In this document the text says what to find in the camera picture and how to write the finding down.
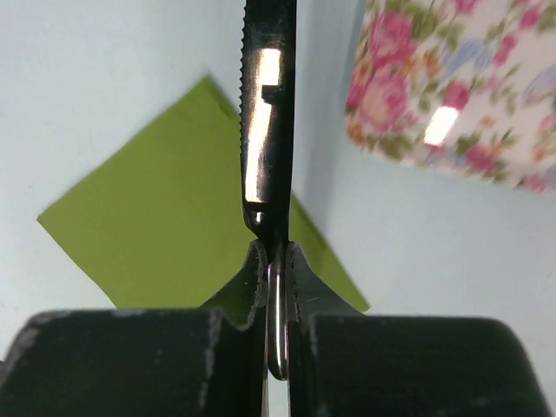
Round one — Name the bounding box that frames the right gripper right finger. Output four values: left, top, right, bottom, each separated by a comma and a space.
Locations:
286, 244, 551, 416

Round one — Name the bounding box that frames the green paper napkin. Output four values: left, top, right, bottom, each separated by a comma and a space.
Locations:
36, 76, 370, 313

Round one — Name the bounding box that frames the floral tray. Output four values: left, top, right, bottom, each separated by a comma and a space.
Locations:
345, 1, 555, 193

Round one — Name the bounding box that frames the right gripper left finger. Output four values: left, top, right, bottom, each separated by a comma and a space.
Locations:
1, 242, 268, 416

